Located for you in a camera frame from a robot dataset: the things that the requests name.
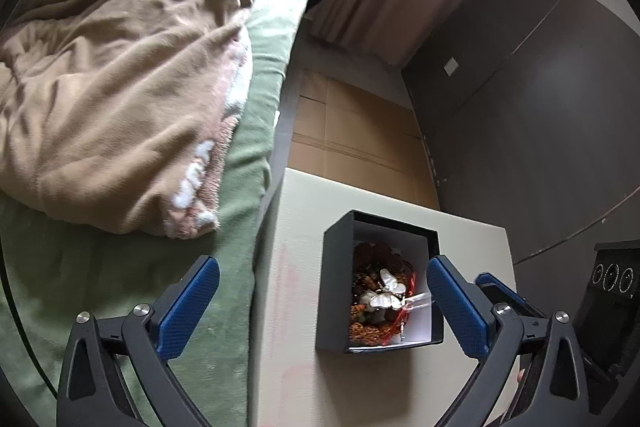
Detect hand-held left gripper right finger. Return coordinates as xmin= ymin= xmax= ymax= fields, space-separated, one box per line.
xmin=426 ymin=255 xmax=608 ymax=427

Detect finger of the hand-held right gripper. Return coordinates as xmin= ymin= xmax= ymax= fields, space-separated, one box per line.
xmin=475 ymin=272 xmax=548 ymax=319

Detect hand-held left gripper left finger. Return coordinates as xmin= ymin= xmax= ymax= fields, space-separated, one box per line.
xmin=56 ymin=255 xmax=221 ymax=427

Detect black jewelry box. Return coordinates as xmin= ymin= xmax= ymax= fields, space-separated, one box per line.
xmin=316 ymin=209 xmax=445 ymax=354

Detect silver butterfly brooch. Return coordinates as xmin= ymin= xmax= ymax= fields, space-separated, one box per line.
xmin=360 ymin=268 xmax=408 ymax=313

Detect butterfly ornament with beads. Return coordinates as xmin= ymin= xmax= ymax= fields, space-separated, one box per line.
xmin=350 ymin=242 xmax=417 ymax=348

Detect green bed sheet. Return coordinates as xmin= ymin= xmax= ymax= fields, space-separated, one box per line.
xmin=0 ymin=0 xmax=308 ymax=427

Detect flattened cardboard sheets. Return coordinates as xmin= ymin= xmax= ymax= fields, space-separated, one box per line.
xmin=287 ymin=69 xmax=442 ymax=212

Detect beige blanket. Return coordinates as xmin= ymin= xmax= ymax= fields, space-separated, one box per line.
xmin=0 ymin=0 xmax=266 ymax=240

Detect red string bracelet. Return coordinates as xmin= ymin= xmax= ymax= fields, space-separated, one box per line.
xmin=384 ymin=272 xmax=419 ymax=344

